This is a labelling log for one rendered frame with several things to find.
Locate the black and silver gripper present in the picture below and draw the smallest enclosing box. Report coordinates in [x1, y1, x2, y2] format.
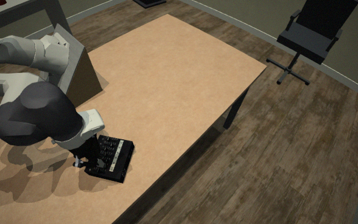
[68, 133, 105, 168]

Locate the black lighting desk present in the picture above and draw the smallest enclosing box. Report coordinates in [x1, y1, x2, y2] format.
[84, 135, 134, 183]

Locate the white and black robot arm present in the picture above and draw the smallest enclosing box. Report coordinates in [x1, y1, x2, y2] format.
[0, 32, 105, 150]

